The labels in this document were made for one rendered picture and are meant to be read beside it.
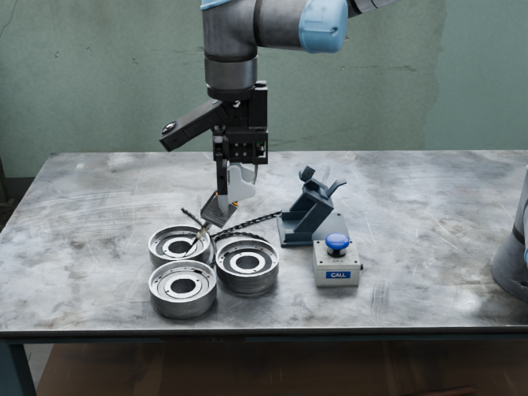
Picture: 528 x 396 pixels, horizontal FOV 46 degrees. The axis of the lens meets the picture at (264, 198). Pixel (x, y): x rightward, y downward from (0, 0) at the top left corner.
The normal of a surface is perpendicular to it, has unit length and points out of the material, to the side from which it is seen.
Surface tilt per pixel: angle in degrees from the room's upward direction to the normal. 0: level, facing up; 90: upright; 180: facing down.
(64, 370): 0
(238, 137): 90
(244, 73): 90
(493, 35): 90
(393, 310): 0
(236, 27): 95
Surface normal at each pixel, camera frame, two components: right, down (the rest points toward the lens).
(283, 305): 0.00, -0.86
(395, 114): 0.01, 0.51
